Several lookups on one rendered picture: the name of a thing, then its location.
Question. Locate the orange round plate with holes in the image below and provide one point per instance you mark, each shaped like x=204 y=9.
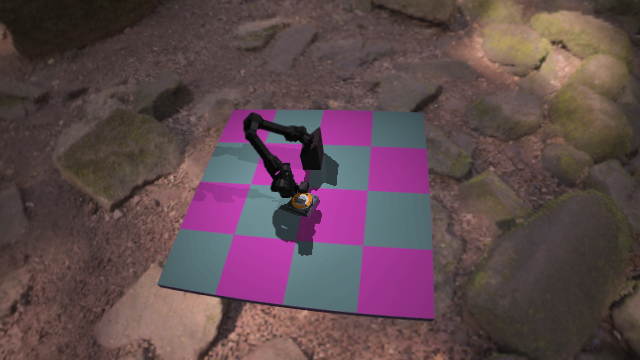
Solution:
x=298 y=205

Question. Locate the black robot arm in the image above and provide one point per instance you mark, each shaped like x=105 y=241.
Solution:
x=272 y=163

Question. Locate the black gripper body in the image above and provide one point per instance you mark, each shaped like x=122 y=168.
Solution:
x=303 y=187

